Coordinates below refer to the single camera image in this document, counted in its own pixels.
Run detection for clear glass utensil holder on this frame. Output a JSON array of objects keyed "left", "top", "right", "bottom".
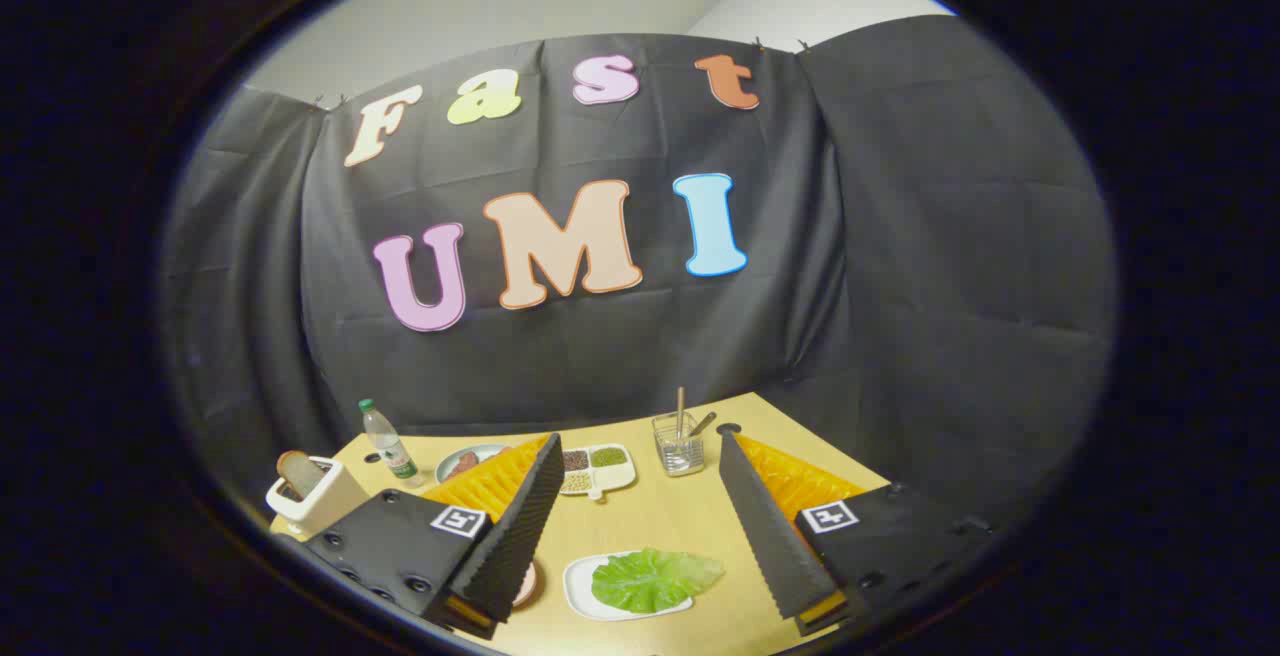
[{"left": 652, "top": 413, "right": 706, "bottom": 477}]

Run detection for green lettuce leaf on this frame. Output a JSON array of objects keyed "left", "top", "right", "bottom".
[{"left": 591, "top": 547, "right": 726, "bottom": 615}]

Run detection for white rectangular plate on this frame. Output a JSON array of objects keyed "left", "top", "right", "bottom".
[{"left": 563, "top": 550, "right": 696, "bottom": 622}]

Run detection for white toaster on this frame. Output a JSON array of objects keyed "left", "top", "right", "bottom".
[{"left": 265, "top": 456, "right": 371, "bottom": 537}]

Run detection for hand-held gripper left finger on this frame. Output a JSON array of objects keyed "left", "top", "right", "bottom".
[{"left": 300, "top": 433, "right": 567, "bottom": 642}]

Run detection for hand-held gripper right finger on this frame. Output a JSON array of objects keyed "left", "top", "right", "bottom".
[{"left": 718, "top": 429, "right": 1001, "bottom": 637}]

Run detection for clear plastic water bottle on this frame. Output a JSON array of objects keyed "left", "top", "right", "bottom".
[{"left": 359, "top": 398, "right": 423, "bottom": 487}]

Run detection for white divided dish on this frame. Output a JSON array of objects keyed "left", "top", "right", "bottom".
[{"left": 560, "top": 444, "right": 638, "bottom": 500}]

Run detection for white bread slice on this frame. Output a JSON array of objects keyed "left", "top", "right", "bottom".
[{"left": 277, "top": 450, "right": 326, "bottom": 499}]

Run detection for pale blue round plate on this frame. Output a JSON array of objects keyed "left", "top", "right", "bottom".
[{"left": 436, "top": 443, "right": 516, "bottom": 484}]

